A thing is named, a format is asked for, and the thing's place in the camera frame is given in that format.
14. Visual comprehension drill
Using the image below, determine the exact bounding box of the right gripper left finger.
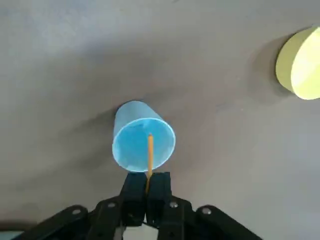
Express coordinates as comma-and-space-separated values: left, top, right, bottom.
14, 173, 148, 240

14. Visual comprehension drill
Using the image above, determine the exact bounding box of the orange cup brush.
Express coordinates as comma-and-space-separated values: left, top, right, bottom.
144, 134, 155, 195

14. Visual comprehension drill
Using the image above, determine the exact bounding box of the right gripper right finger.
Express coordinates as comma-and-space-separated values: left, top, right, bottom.
146, 171, 264, 240

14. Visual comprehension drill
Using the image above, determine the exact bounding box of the blue plastic cup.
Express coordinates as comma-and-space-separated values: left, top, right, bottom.
111, 99, 177, 174

